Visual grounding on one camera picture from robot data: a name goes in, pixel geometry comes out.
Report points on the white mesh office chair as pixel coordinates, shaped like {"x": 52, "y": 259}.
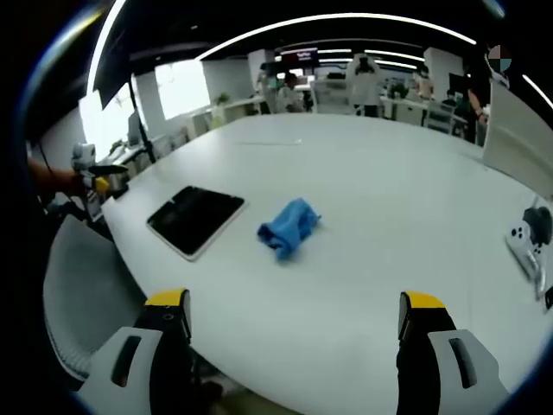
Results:
{"x": 441, "y": 116}

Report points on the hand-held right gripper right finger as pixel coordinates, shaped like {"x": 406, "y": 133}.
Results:
{"x": 440, "y": 367}

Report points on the small dark object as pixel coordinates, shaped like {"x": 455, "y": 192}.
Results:
{"x": 549, "y": 298}

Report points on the blue cleaning cloth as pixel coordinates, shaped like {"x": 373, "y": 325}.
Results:
{"x": 288, "y": 231}

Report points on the black headset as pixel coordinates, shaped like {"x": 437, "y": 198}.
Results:
{"x": 538, "y": 225}

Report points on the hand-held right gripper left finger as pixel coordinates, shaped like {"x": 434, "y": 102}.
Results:
{"x": 142, "y": 367}

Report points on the black monitor on pole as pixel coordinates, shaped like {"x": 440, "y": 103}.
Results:
{"x": 116, "y": 65}

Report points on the white game controller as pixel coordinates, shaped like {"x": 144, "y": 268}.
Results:
{"x": 528, "y": 250}

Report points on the black tablet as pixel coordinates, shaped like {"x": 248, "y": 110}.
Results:
{"x": 195, "y": 219}

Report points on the grey mesh office chair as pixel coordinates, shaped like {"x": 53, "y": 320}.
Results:
{"x": 86, "y": 285}

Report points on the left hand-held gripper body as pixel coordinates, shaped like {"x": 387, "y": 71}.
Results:
{"x": 84, "y": 161}

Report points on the white chair back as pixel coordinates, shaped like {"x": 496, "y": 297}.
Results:
{"x": 516, "y": 142}

